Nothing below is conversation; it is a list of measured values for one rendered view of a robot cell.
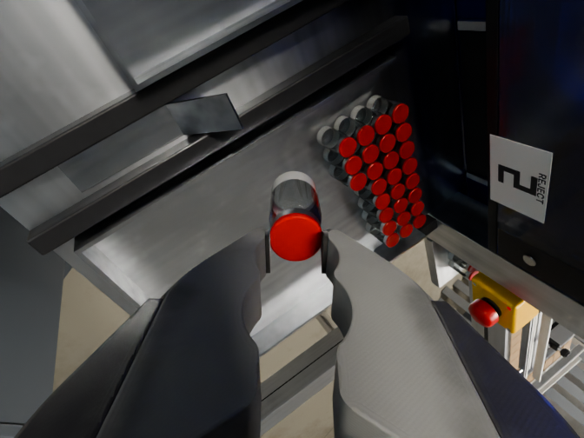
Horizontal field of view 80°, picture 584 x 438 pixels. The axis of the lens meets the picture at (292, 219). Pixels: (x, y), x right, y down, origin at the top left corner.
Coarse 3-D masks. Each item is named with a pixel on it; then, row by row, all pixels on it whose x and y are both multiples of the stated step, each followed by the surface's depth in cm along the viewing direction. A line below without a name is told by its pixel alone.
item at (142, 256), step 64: (384, 64) 34; (256, 128) 34; (320, 128) 38; (192, 192) 35; (256, 192) 38; (320, 192) 42; (128, 256) 35; (192, 256) 38; (320, 256) 47; (384, 256) 50
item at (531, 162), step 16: (496, 144) 34; (512, 144) 32; (496, 160) 35; (512, 160) 34; (528, 160) 32; (544, 160) 31; (496, 176) 37; (512, 176) 35; (528, 176) 33; (544, 176) 31; (496, 192) 38; (512, 192) 36; (544, 192) 32; (512, 208) 37; (528, 208) 35; (544, 208) 34
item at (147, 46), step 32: (96, 0) 25; (128, 0) 26; (160, 0) 26; (192, 0) 27; (224, 0) 28; (256, 0) 29; (288, 0) 28; (96, 32) 23; (128, 32) 26; (160, 32) 27; (192, 32) 28; (224, 32) 28; (128, 64) 27; (160, 64) 28
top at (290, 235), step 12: (288, 216) 13; (300, 216) 13; (276, 228) 13; (288, 228) 13; (300, 228) 13; (312, 228) 13; (276, 240) 13; (288, 240) 13; (300, 240) 13; (312, 240) 13; (276, 252) 14; (288, 252) 14; (300, 252) 14; (312, 252) 14
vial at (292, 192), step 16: (288, 176) 16; (304, 176) 16; (272, 192) 16; (288, 192) 15; (304, 192) 15; (272, 208) 14; (288, 208) 14; (304, 208) 14; (272, 224) 13; (320, 224) 14
